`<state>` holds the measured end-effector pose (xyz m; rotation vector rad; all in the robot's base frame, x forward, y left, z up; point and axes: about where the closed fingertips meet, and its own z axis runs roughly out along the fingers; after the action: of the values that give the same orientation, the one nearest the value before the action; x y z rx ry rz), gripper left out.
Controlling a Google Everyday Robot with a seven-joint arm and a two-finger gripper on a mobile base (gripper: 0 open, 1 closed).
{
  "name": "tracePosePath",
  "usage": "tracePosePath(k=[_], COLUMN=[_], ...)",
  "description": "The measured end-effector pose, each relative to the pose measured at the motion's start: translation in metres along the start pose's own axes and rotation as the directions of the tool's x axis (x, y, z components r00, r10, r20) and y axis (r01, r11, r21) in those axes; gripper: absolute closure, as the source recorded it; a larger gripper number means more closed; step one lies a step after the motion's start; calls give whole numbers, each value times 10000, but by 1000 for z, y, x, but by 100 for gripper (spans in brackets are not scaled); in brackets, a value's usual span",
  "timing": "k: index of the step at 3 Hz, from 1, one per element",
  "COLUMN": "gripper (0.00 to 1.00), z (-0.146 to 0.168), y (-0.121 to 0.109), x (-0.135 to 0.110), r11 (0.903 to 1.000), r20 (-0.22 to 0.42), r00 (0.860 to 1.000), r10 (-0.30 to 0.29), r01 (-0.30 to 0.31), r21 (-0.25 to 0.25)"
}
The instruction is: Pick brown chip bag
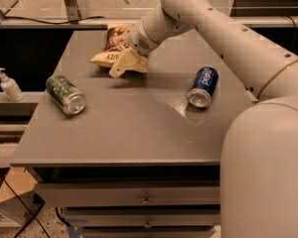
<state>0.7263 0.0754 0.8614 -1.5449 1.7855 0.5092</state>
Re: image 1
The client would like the cardboard box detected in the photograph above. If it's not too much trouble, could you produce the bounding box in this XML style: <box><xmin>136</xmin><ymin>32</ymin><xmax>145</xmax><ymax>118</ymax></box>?
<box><xmin>0</xmin><ymin>168</ymin><xmax>42</xmax><ymax>227</ymax></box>

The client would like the black floor cable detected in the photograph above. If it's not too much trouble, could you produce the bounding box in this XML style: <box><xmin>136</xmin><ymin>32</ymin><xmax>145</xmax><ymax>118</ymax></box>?
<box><xmin>0</xmin><ymin>156</ymin><xmax>53</xmax><ymax>238</ymax></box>

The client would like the green soda can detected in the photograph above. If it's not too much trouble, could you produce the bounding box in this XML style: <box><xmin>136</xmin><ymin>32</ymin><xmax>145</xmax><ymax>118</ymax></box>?
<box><xmin>46</xmin><ymin>75</ymin><xmax>86</xmax><ymax>115</ymax></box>

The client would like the brown chip bag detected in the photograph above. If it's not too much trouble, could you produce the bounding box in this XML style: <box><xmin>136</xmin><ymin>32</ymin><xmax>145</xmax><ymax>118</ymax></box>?
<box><xmin>90</xmin><ymin>24</ymin><xmax>132</xmax><ymax>70</ymax></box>

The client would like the grey metal bracket left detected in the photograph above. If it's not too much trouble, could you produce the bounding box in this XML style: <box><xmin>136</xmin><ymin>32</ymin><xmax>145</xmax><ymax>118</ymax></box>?
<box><xmin>64</xmin><ymin>0</ymin><xmax>80</xmax><ymax>21</ymax></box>

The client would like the grey drawer cabinet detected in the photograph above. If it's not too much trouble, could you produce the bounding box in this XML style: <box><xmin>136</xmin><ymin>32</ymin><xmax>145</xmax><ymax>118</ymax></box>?
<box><xmin>13</xmin><ymin>31</ymin><xmax>250</xmax><ymax>238</ymax></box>

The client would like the black cable on shelf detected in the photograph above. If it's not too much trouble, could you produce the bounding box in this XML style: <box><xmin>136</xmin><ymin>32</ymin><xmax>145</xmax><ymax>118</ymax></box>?
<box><xmin>3</xmin><ymin>14</ymin><xmax>105</xmax><ymax>26</ymax></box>

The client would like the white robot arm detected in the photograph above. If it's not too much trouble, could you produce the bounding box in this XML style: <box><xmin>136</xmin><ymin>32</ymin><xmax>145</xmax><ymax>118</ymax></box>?
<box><xmin>109</xmin><ymin>0</ymin><xmax>298</xmax><ymax>238</ymax></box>

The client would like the blue Pepsi can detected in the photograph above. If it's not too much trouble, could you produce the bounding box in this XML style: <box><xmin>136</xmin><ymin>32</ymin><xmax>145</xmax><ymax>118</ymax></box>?
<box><xmin>187</xmin><ymin>66</ymin><xmax>219</xmax><ymax>108</ymax></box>

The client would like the white pump bottle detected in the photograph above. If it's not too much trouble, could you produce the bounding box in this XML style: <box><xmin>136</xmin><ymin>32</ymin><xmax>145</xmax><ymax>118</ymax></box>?
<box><xmin>0</xmin><ymin>67</ymin><xmax>24</xmax><ymax>102</ymax></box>

